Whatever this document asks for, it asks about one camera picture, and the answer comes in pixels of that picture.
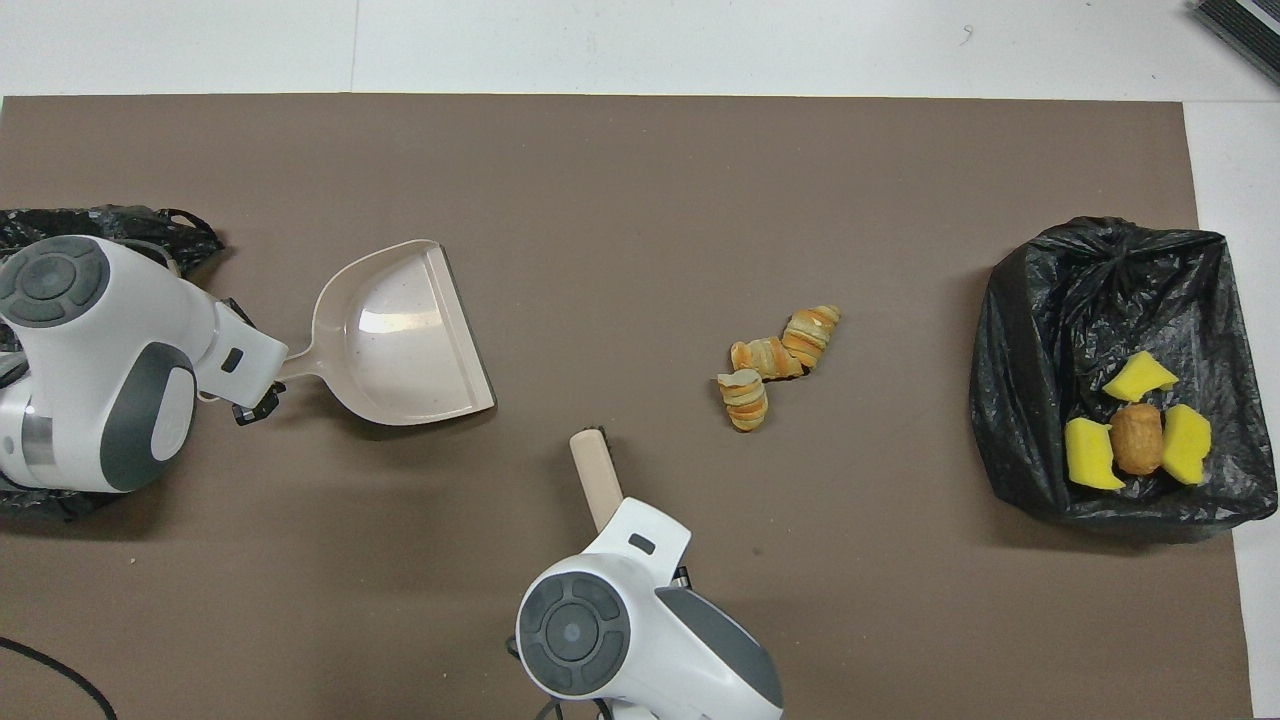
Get brown bread roll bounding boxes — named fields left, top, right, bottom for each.
left=1110, top=402, right=1166, bottom=477

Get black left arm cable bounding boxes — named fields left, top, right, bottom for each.
left=0, top=635, right=119, bottom=720

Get small croissant piece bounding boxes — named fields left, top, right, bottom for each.
left=716, top=368, right=770, bottom=433

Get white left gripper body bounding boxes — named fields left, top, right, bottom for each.
left=203, top=298, right=291, bottom=409

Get black bag over pink bin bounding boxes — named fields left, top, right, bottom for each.
left=0, top=205, right=227, bottom=523

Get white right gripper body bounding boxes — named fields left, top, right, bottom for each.
left=588, top=496, right=694, bottom=591

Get yellow sponge piece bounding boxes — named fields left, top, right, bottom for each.
left=1101, top=350, right=1180, bottom=404
left=1160, top=403, right=1214, bottom=487
left=1064, top=416, right=1127, bottom=492

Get beige hand brush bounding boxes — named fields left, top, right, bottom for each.
left=569, top=426, right=627, bottom=536

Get dark ribbed panel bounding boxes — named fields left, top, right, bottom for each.
left=1190, top=0, right=1280, bottom=86

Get beige plastic dustpan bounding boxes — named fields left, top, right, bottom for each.
left=270, top=238, right=498, bottom=429

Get brown table mat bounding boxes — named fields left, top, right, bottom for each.
left=0, top=93, right=1256, bottom=720

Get large bent croissant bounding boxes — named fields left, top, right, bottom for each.
left=729, top=304, right=842, bottom=383

